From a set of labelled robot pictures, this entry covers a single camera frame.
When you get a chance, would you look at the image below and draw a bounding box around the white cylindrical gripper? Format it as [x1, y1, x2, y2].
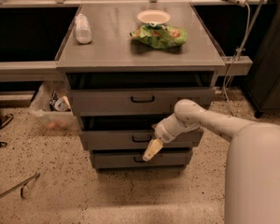
[143, 114, 200, 161]

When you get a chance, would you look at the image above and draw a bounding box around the grey drawer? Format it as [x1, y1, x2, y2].
[80, 129, 203, 150]
[68, 88, 215, 116]
[90, 147, 192, 170]

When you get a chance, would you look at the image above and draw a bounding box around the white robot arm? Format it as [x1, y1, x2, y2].
[143, 99, 280, 224]

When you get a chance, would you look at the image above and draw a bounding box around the grey bottom drawer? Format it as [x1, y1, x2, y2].
[90, 147, 192, 170]

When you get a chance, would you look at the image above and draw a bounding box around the grey top drawer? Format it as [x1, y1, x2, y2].
[68, 88, 215, 116]

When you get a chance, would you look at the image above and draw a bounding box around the grey drawer cabinet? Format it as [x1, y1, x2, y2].
[54, 2, 226, 173]

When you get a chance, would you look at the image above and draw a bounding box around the clear plastic storage bin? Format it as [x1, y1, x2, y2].
[29, 81, 79, 130]

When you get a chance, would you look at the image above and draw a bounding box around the green chip bag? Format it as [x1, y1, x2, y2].
[130, 24, 188, 49]

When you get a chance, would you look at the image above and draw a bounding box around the dark rolling cabinet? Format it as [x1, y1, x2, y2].
[243, 0, 280, 118]

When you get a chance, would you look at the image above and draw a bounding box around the white paper bowl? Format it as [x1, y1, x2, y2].
[137, 9, 171, 26]

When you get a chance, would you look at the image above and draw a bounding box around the metal rod with wheel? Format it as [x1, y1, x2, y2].
[0, 172, 40, 199]

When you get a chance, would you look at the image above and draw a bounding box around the white power cable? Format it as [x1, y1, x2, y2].
[220, 2, 252, 117]

